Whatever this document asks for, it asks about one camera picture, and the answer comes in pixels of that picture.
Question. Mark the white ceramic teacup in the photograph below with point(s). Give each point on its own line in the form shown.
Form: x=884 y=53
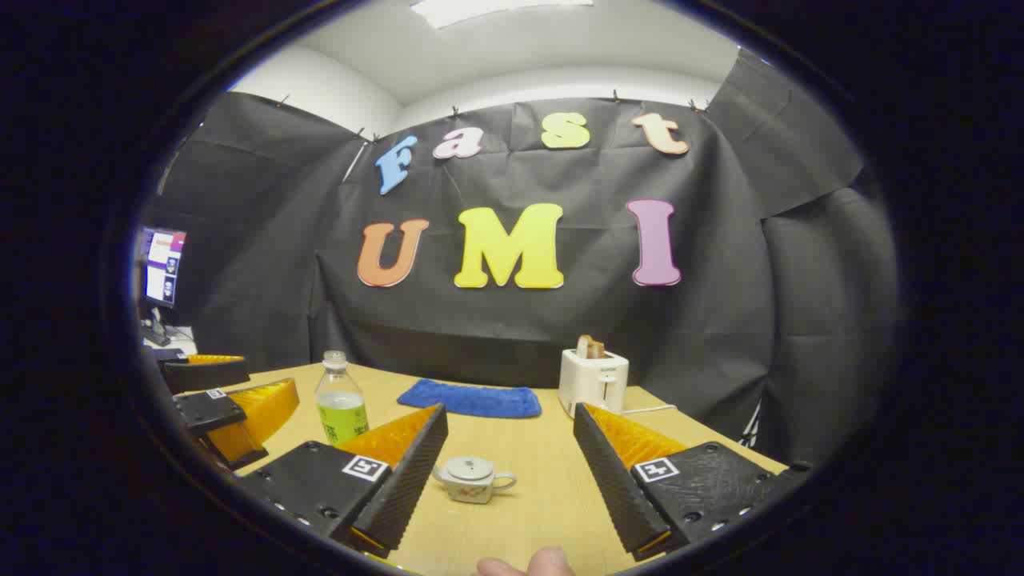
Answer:
x=472 y=490

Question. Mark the computer monitor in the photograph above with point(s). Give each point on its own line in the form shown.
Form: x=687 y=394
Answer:
x=162 y=268

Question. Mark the white side desk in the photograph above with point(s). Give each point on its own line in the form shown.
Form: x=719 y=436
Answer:
x=182 y=340

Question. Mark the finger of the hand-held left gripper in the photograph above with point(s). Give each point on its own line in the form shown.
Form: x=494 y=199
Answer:
x=208 y=374
x=210 y=410

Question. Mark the bread slice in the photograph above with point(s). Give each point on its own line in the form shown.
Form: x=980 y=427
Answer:
x=590 y=348

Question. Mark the blue towel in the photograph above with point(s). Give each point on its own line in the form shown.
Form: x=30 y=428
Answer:
x=472 y=398

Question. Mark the green label water bottle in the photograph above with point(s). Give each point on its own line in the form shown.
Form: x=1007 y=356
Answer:
x=340 y=400

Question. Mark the white toaster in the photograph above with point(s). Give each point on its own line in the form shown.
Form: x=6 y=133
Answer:
x=592 y=386

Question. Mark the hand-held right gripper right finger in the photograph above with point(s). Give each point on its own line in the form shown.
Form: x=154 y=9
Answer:
x=612 y=488

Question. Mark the black backdrop cloth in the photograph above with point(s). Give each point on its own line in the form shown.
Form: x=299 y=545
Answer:
x=704 y=320

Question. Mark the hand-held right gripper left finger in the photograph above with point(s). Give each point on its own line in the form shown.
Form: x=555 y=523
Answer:
x=408 y=488

